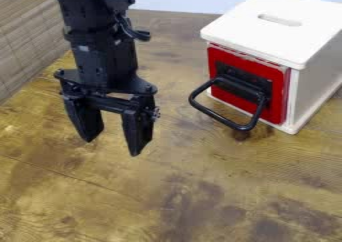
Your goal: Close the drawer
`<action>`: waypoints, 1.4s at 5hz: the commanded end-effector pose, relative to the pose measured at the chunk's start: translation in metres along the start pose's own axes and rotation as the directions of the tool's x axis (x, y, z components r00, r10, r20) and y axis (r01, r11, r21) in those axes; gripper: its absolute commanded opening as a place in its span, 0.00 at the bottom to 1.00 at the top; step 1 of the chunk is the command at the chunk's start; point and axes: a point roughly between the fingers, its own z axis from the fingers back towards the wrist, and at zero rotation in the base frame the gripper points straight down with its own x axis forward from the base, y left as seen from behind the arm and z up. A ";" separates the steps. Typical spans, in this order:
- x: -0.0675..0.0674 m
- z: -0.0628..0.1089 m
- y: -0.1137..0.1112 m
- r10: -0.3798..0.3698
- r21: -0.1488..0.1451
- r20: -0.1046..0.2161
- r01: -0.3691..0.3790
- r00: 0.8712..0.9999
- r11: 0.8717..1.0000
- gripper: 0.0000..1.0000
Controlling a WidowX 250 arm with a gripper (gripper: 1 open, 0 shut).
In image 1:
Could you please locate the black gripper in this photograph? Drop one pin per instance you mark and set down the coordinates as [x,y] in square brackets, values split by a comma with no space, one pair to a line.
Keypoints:
[104,83]

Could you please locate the red drawer front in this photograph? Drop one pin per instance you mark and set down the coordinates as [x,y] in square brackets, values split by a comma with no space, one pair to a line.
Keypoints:
[255,73]

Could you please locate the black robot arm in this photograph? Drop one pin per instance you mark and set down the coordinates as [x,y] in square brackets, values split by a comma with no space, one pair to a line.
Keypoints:
[94,15]

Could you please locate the white wooden box cabinet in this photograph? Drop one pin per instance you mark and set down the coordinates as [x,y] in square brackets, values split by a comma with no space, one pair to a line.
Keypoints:
[294,33]

